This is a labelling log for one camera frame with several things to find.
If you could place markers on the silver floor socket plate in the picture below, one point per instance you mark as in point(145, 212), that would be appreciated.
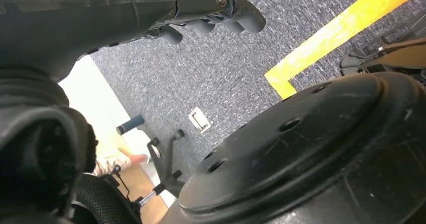
point(199, 120)

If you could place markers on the brown wooden board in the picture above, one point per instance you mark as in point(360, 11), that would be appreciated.
point(137, 180)

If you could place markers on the black round perforated disc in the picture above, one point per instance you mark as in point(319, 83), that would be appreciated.
point(316, 156)

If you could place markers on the white furniture panel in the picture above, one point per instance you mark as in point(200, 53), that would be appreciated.
point(90, 96)

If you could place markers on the yellow floor tape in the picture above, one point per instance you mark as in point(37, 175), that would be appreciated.
point(332, 29)

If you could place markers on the dark furniture base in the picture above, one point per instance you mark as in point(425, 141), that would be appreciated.
point(352, 61)

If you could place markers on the black mesh office chair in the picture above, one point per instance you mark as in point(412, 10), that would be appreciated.
point(100, 199)

